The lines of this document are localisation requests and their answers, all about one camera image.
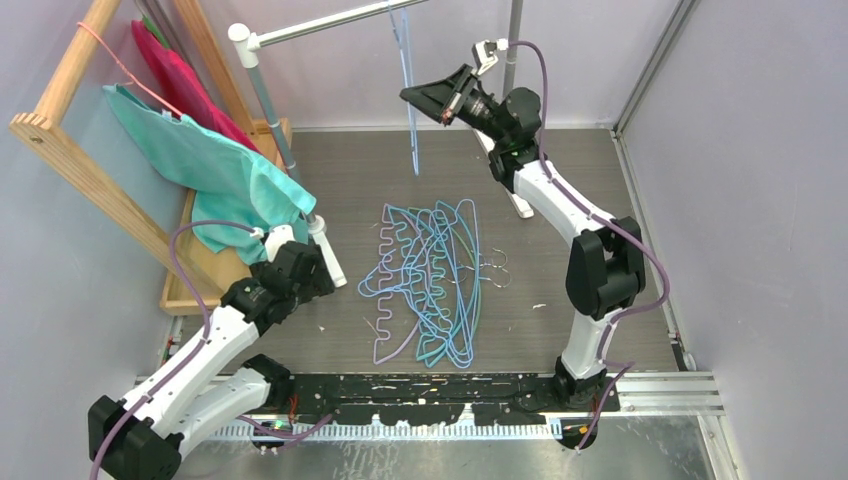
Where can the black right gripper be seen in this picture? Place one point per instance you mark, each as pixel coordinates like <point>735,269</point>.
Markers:
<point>439,99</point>

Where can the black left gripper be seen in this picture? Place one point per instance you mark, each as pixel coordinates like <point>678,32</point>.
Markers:
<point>318,282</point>

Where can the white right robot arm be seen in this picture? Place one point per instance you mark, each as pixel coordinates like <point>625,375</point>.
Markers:
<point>606,266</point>

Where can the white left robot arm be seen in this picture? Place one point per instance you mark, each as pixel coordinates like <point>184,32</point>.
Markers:
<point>148,432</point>

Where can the teal cloth garment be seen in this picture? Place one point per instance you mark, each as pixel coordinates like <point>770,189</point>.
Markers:
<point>231,182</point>

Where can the purple wavy plastic hanger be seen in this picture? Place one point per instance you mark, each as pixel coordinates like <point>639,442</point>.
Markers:
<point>385,313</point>

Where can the teal wavy plastic hanger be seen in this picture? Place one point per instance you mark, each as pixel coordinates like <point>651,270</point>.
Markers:
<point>451,339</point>

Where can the magenta cloth garment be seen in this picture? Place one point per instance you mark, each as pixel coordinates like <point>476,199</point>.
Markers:
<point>181,87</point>

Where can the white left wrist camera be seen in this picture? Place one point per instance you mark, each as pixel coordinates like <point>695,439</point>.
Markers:
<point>273,239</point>

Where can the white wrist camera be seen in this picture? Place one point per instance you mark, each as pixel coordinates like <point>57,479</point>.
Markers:
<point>486,54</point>
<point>273,239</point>

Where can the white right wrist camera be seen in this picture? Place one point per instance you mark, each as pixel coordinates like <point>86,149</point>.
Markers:
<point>486,54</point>

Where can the wooden clothes rack frame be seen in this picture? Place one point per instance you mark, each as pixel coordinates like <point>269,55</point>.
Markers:
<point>42,132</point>

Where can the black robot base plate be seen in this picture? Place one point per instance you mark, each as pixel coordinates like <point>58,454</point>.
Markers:
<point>437,407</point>

